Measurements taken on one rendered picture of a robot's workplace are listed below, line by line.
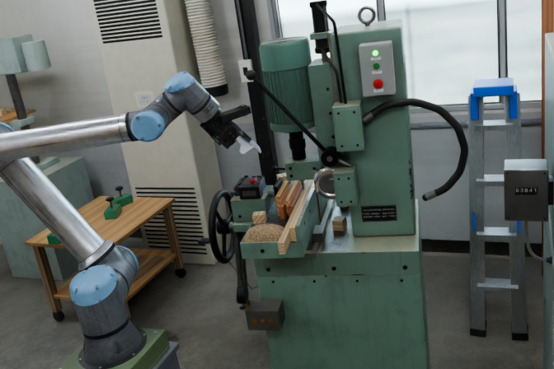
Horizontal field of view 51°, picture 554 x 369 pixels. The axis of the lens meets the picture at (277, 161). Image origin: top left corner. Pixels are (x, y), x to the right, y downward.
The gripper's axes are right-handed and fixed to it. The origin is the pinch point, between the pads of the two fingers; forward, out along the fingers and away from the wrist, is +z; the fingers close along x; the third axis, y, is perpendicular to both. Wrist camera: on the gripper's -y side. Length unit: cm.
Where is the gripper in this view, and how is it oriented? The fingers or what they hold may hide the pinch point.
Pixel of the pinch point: (253, 147)
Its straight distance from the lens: 202.1
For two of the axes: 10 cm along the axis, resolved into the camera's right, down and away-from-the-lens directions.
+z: 6.2, 6.2, 4.8
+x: 4.7, 2.0, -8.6
